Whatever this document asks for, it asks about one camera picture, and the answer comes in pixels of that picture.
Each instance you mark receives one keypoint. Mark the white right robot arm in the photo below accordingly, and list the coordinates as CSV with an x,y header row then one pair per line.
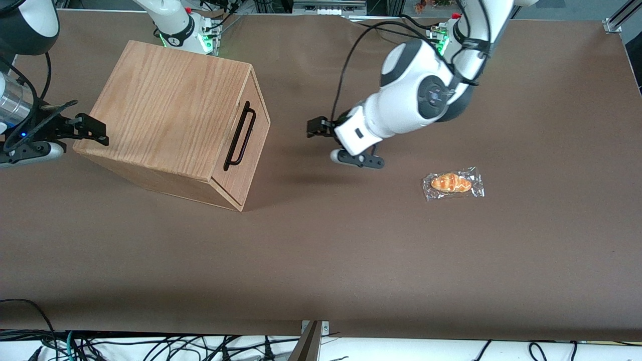
x,y
173,20

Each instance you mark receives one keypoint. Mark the right wrist camera grey black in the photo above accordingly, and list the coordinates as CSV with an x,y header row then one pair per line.
x,y
30,153

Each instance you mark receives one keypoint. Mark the left wrist camera grey black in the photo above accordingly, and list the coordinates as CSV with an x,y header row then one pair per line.
x,y
361,159

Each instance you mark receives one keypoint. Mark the small metal bracket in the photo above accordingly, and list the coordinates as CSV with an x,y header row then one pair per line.
x,y
325,327

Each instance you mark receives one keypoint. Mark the light wooden cabinet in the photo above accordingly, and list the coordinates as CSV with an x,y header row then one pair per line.
x,y
160,100

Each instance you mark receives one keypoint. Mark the light wooden drawer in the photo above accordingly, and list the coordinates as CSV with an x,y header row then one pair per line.
x,y
257,145

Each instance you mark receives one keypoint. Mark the aluminium profile rail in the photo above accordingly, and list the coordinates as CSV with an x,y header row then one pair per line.
x,y
617,20

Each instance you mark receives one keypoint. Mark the bread roll in clear wrapper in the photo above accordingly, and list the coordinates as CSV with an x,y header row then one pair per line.
x,y
451,183

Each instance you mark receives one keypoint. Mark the small orange background item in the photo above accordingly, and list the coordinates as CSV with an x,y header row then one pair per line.
x,y
420,6

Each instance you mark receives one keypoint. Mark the wrist camera grey black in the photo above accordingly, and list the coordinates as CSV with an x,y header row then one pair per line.
x,y
30,153
361,159

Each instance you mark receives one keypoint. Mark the dark brown mount bar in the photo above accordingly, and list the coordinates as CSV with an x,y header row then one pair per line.
x,y
306,348

